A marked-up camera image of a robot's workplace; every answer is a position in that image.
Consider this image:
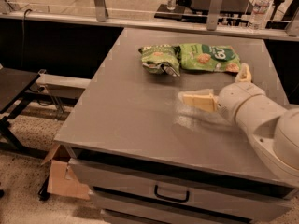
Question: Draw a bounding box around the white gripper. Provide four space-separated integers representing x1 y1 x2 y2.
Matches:
178 63 265 123

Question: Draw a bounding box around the green jalapeno chip bag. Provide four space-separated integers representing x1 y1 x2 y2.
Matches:
138 45 180 77

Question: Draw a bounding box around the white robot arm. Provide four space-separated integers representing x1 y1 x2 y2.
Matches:
178 63 299 187

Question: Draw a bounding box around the green rice chip bag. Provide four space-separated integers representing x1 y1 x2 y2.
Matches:
178 43 241 73

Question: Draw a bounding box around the clear water bottle right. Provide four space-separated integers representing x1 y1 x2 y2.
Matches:
248 0 272 30

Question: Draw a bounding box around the black equipment on tray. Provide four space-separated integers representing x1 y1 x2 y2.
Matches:
154 0 291 29

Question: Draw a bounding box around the grey drawer cabinet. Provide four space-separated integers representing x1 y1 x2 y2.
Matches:
69 150 295 224

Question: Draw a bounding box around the brown cardboard box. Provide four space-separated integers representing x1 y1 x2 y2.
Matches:
41 144 90 200

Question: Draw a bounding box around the black side table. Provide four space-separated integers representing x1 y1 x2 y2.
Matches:
0 68 47 159

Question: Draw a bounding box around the metal rail with posts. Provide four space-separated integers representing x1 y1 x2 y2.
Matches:
1 0 299 42

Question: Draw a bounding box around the black drawer handle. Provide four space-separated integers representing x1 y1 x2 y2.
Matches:
153 185 190 203

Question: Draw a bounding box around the black cable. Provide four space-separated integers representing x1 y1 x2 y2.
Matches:
20 8 34 68

